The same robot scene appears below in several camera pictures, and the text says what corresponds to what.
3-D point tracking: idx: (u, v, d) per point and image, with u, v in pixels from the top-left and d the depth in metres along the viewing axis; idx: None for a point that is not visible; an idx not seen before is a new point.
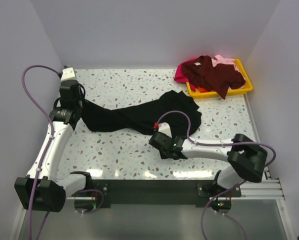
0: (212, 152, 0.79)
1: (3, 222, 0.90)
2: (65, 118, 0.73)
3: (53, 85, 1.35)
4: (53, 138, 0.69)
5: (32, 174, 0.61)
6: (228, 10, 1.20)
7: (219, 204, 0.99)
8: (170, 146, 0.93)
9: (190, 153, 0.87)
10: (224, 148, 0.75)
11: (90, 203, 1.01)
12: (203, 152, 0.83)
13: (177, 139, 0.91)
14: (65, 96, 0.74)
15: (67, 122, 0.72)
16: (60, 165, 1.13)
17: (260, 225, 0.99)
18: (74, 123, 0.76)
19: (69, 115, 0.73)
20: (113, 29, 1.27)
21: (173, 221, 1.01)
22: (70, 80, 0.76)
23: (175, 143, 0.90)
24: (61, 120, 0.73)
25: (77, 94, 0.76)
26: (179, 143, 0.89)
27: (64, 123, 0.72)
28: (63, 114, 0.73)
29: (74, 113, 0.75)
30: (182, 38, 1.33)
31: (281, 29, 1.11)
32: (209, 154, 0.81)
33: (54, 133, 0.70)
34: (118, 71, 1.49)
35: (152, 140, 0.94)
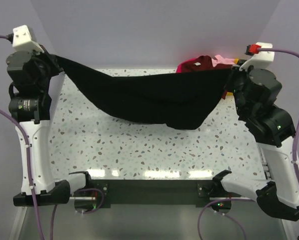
0: (286, 185, 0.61)
1: (4, 222, 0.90)
2: (32, 113, 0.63)
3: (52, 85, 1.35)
4: (30, 145, 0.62)
5: (27, 190, 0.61)
6: (228, 10, 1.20)
7: (219, 204, 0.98)
8: (265, 117, 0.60)
9: (273, 151, 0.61)
10: None
11: (90, 203, 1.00)
12: (284, 177, 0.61)
13: (284, 122, 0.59)
14: (21, 80, 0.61)
15: (38, 121, 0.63)
16: (60, 165, 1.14)
17: (260, 226, 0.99)
18: (45, 112, 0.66)
19: (34, 107, 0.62)
20: (113, 29, 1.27)
21: (173, 221, 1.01)
22: (19, 56, 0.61)
23: (276, 120, 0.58)
24: (30, 117, 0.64)
25: (33, 74, 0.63)
26: (278, 135, 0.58)
27: (34, 122, 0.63)
28: (26, 108, 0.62)
29: (41, 101, 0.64)
30: (182, 37, 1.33)
31: (281, 29, 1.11)
32: (282, 183, 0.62)
33: (29, 138, 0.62)
34: (118, 71, 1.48)
35: (264, 86, 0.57)
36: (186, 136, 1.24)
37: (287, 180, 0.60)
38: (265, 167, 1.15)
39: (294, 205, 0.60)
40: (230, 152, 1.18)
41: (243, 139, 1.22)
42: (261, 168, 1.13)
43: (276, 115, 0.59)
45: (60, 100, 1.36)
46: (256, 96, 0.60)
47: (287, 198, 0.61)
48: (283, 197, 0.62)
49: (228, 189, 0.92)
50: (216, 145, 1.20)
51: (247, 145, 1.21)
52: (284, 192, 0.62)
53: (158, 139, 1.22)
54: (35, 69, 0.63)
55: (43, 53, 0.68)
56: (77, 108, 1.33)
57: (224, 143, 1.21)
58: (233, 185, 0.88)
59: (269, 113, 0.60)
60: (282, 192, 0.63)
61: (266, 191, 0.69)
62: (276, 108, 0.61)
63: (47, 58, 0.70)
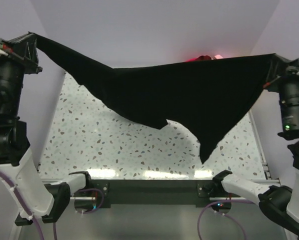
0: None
1: (4, 222, 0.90)
2: (5, 155, 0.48)
3: (52, 86, 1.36)
4: (15, 185, 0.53)
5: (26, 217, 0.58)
6: (227, 11, 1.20)
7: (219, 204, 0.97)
8: None
9: None
10: None
11: (89, 203, 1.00)
12: None
13: None
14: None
15: (14, 162, 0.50)
16: (60, 165, 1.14)
17: (261, 226, 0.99)
18: (20, 146, 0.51)
19: (3, 148, 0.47)
20: (113, 29, 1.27)
21: (173, 221, 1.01)
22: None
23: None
24: (2, 158, 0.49)
25: None
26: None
27: (11, 165, 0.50)
28: None
29: (11, 136, 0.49)
30: (182, 37, 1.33)
31: (281, 29, 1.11)
32: None
33: (11, 179, 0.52)
34: None
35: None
36: (186, 136, 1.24)
37: None
38: (265, 167, 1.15)
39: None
40: (230, 152, 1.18)
41: (243, 138, 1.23)
42: (261, 168, 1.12)
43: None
45: (60, 100, 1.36)
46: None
47: None
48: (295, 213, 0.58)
49: (227, 189, 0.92)
50: (216, 145, 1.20)
51: (247, 145, 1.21)
52: None
53: (158, 139, 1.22)
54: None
55: (5, 56, 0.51)
56: (77, 108, 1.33)
57: (224, 143, 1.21)
58: (234, 186, 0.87)
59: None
60: (293, 207, 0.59)
61: (269, 196, 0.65)
62: None
63: (12, 63, 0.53)
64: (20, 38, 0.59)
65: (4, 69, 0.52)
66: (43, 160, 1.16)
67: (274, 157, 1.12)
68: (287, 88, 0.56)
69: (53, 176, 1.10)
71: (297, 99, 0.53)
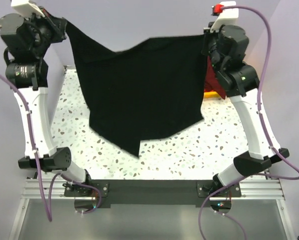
0: (254, 138, 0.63)
1: (4, 222, 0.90)
2: (30, 80, 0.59)
3: (53, 85, 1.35)
4: (31, 112, 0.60)
5: (31, 154, 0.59)
6: None
7: (218, 203, 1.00)
8: (232, 71, 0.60)
9: (240, 104, 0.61)
10: (268, 148, 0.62)
11: (90, 202, 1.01)
12: (250, 127, 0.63)
13: (249, 75, 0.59)
14: (16, 47, 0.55)
15: (36, 88, 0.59)
16: None
17: (260, 226, 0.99)
18: (43, 78, 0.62)
19: (30, 74, 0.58)
20: None
21: (173, 221, 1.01)
22: (11, 18, 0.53)
23: (242, 73, 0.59)
24: (27, 83, 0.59)
25: (27, 42, 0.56)
26: (243, 86, 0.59)
27: (32, 88, 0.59)
28: (24, 75, 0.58)
29: (38, 67, 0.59)
30: None
31: (281, 29, 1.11)
32: (250, 136, 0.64)
33: (28, 104, 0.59)
34: None
35: (233, 39, 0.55)
36: (186, 136, 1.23)
37: (253, 131, 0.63)
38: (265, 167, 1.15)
39: (261, 156, 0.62)
40: (230, 152, 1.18)
41: (243, 138, 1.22)
42: None
43: (243, 69, 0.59)
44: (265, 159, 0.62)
45: (60, 100, 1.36)
46: (225, 51, 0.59)
47: (256, 149, 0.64)
48: (252, 151, 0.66)
49: (224, 181, 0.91)
50: (216, 145, 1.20)
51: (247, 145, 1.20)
52: (253, 144, 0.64)
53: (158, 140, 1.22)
54: (30, 33, 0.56)
55: (44, 18, 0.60)
56: (77, 108, 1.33)
57: (224, 143, 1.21)
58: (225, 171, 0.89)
59: (238, 67, 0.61)
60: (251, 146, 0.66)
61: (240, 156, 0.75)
62: (245, 64, 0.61)
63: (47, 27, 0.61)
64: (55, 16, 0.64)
65: (41, 27, 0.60)
66: None
67: None
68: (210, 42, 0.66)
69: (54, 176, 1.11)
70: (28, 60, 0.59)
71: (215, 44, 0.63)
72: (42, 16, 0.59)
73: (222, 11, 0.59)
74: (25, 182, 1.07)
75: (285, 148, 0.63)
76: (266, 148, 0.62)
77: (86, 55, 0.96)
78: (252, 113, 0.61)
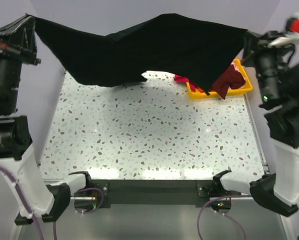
0: (285, 183, 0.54)
1: (3, 223, 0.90)
2: (8, 150, 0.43)
3: (52, 85, 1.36)
4: (17, 182, 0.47)
5: (26, 215, 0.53)
6: None
7: (218, 204, 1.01)
8: (290, 113, 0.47)
9: (286, 150, 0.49)
10: None
11: (90, 202, 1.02)
12: (287, 172, 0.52)
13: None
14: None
15: (18, 158, 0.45)
16: (60, 165, 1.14)
17: (260, 226, 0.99)
18: (22, 141, 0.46)
19: (7, 141, 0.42)
20: None
21: (173, 221, 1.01)
22: None
23: None
24: (2, 154, 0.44)
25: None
26: None
27: (14, 159, 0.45)
28: None
29: (14, 134, 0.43)
30: None
31: None
32: (281, 179, 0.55)
33: (12, 175, 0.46)
34: None
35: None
36: (186, 136, 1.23)
37: (287, 178, 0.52)
38: (265, 167, 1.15)
39: (289, 203, 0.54)
40: (230, 152, 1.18)
41: (243, 138, 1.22)
42: (261, 168, 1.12)
43: None
44: (293, 207, 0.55)
45: (60, 100, 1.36)
46: (293, 91, 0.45)
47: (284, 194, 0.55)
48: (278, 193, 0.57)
49: (226, 186, 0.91)
50: (216, 145, 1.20)
51: (247, 145, 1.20)
52: (284, 190, 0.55)
53: (158, 139, 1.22)
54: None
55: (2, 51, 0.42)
56: (77, 108, 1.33)
57: (224, 143, 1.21)
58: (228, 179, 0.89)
59: (298, 109, 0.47)
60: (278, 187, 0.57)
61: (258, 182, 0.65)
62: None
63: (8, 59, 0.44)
64: (18, 24, 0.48)
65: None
66: (43, 160, 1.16)
67: (274, 158, 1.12)
68: (262, 60, 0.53)
69: (53, 176, 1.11)
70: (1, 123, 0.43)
71: (272, 70, 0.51)
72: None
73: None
74: None
75: None
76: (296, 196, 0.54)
77: (64, 46, 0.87)
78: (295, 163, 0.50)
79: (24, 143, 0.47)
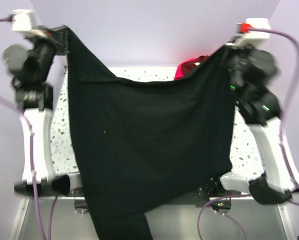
0: (275, 171, 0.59)
1: (1, 222, 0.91)
2: (36, 104, 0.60)
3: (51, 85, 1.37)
4: (34, 135, 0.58)
5: (28, 178, 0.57)
6: (225, 11, 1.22)
7: (218, 203, 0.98)
8: (256, 99, 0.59)
9: (264, 136, 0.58)
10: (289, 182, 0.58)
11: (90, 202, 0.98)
12: (271, 158, 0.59)
13: (271, 103, 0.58)
14: (22, 77, 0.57)
15: (42, 109, 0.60)
16: (60, 165, 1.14)
17: (261, 226, 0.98)
18: (48, 102, 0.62)
19: (40, 93, 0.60)
20: (112, 29, 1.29)
21: (173, 221, 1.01)
22: (14, 53, 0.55)
23: (264, 103, 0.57)
24: (32, 104, 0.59)
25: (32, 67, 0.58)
26: (265, 115, 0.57)
27: (39, 110, 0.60)
28: (31, 100, 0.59)
29: (46, 95, 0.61)
30: (181, 38, 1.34)
31: (279, 29, 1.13)
32: (270, 166, 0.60)
33: (31, 127, 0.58)
34: (118, 71, 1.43)
35: (264, 71, 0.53)
36: None
37: (274, 165, 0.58)
38: None
39: (281, 189, 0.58)
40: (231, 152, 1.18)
41: (243, 138, 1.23)
42: (261, 168, 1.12)
43: (266, 98, 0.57)
44: (288, 193, 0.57)
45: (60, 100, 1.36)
46: (250, 77, 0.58)
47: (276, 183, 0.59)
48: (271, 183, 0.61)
49: (225, 186, 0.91)
50: None
51: (247, 145, 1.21)
52: (274, 177, 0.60)
53: None
54: (33, 64, 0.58)
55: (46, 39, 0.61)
56: None
57: None
58: (229, 181, 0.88)
59: (260, 94, 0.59)
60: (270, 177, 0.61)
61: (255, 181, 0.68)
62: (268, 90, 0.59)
63: (48, 47, 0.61)
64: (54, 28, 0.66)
65: (44, 47, 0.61)
66: None
67: None
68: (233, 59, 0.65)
69: None
70: (37, 87, 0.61)
71: (239, 62, 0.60)
72: (45, 38, 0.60)
73: (248, 30, 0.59)
74: None
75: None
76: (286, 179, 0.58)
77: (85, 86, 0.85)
78: (274, 143, 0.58)
79: (47, 103, 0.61)
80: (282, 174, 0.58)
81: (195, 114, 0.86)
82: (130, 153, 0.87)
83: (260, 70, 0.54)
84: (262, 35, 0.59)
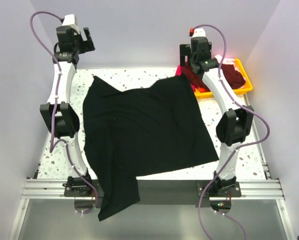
0: (220, 96, 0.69)
1: (3, 222, 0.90)
2: (67, 57, 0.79)
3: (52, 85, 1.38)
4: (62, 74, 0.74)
5: (51, 100, 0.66)
6: (227, 11, 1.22)
7: (218, 203, 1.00)
8: (201, 60, 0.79)
9: (205, 80, 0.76)
10: (233, 105, 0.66)
11: (89, 203, 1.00)
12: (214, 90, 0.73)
13: (212, 62, 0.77)
14: (63, 40, 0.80)
15: (70, 61, 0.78)
16: (60, 165, 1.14)
17: (261, 226, 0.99)
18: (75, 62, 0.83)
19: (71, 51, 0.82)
20: (113, 30, 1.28)
21: (173, 221, 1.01)
22: (64, 27, 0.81)
23: (207, 63, 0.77)
24: (64, 58, 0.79)
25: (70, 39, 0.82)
26: (207, 66, 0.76)
27: (67, 62, 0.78)
28: (64, 55, 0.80)
29: (74, 55, 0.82)
30: (181, 38, 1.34)
31: (280, 29, 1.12)
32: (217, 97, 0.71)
33: (61, 70, 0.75)
34: (118, 71, 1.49)
35: (196, 40, 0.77)
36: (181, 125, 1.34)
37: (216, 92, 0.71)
38: (265, 166, 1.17)
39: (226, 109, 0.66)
40: None
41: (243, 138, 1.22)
42: (261, 168, 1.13)
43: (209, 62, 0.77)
44: (231, 112, 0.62)
45: None
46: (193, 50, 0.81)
47: (223, 108, 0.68)
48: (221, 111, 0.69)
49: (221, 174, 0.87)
50: (216, 145, 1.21)
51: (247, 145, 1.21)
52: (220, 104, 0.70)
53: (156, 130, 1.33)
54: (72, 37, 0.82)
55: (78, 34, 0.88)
56: (77, 108, 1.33)
57: None
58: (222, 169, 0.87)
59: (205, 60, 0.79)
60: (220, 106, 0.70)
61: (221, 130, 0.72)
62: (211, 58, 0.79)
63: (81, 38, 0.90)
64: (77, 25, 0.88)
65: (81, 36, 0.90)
66: (43, 159, 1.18)
67: (273, 157, 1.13)
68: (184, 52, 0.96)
69: (53, 176, 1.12)
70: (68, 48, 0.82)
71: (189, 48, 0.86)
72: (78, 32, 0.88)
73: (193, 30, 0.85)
74: (25, 182, 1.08)
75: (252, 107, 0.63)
76: (230, 105, 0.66)
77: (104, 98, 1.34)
78: (215, 80, 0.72)
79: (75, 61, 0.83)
80: (223, 97, 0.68)
81: (173, 110, 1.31)
82: (130, 148, 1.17)
83: (193, 39, 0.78)
84: (201, 33, 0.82)
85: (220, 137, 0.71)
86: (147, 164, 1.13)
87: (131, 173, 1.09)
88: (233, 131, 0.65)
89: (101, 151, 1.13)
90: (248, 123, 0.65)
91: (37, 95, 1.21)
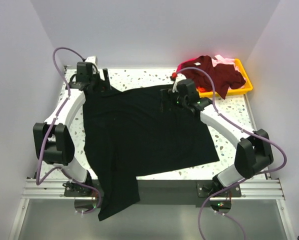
0: (226, 129, 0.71)
1: (3, 222, 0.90)
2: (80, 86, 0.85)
3: (52, 85, 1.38)
4: (69, 98, 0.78)
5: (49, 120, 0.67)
6: (227, 11, 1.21)
7: (218, 204, 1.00)
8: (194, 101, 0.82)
9: (205, 119, 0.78)
10: (242, 133, 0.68)
11: (90, 203, 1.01)
12: (218, 125, 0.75)
13: (204, 101, 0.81)
14: (82, 71, 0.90)
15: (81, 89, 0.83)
16: None
17: (261, 226, 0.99)
18: (87, 91, 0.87)
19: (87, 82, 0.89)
20: (113, 30, 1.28)
21: (173, 221, 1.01)
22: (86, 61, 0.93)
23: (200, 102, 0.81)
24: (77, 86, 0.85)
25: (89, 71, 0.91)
26: (202, 105, 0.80)
27: (78, 90, 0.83)
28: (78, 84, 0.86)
29: (87, 86, 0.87)
30: (182, 38, 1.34)
31: (280, 29, 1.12)
32: (224, 132, 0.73)
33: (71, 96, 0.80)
34: (118, 71, 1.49)
35: (185, 83, 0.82)
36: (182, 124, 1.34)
37: (221, 126, 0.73)
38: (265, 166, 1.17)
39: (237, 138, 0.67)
40: (230, 152, 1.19)
41: None
42: None
43: (202, 102, 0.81)
44: (243, 141, 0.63)
45: None
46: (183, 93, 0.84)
47: (234, 138, 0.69)
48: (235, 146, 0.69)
49: (224, 182, 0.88)
50: (216, 145, 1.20)
51: None
52: (229, 136, 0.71)
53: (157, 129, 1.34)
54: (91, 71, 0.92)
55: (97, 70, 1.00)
56: None
57: (224, 143, 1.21)
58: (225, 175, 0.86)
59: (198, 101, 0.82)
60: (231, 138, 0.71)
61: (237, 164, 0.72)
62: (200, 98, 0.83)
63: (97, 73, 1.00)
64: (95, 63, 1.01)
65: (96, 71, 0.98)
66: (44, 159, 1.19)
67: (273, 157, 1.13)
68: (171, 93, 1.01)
69: (53, 176, 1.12)
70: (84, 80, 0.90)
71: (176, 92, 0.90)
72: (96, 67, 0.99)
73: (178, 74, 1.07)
74: (25, 182, 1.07)
75: (264, 130, 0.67)
76: (240, 134, 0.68)
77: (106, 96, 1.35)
78: (214, 115, 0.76)
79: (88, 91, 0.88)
80: (229, 128, 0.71)
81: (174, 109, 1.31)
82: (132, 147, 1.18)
83: (180, 84, 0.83)
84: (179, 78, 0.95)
85: (242, 173, 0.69)
86: (147, 164, 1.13)
87: (131, 173, 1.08)
88: (256, 162, 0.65)
89: (102, 151, 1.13)
90: (267, 150, 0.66)
91: (37, 95, 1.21)
